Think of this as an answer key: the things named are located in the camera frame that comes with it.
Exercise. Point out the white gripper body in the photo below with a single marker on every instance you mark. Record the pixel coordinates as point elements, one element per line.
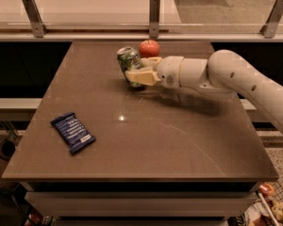
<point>168,70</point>

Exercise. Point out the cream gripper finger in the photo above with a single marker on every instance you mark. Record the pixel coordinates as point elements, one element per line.
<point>151,62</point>
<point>142,77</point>

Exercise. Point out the green soda can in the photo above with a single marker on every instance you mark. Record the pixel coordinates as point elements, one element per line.
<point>129,59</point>

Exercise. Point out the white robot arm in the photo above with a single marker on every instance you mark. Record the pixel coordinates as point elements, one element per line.
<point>221,75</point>

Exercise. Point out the red apple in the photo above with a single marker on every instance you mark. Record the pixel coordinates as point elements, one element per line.
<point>149,48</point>

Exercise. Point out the blue snack bar wrapper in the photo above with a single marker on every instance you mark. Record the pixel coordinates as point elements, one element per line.
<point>74,133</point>

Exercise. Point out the white drawer under table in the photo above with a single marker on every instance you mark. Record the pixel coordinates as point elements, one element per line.
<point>140,204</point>

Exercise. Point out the dark round bin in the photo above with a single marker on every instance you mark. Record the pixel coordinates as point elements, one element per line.
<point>7,149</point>

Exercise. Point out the middle metal railing bracket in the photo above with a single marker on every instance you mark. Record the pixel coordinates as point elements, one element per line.
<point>154,15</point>

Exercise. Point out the metal railing bracket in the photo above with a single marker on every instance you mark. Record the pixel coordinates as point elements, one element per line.
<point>269,29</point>
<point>154,15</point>
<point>34,17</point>

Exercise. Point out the right metal railing bracket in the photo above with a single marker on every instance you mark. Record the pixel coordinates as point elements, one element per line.
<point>269,29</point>

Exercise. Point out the left metal railing bracket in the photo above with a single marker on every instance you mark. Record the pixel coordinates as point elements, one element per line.
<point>34,17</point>

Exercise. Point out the wire basket with snacks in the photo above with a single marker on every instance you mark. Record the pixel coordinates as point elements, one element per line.
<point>267,210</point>

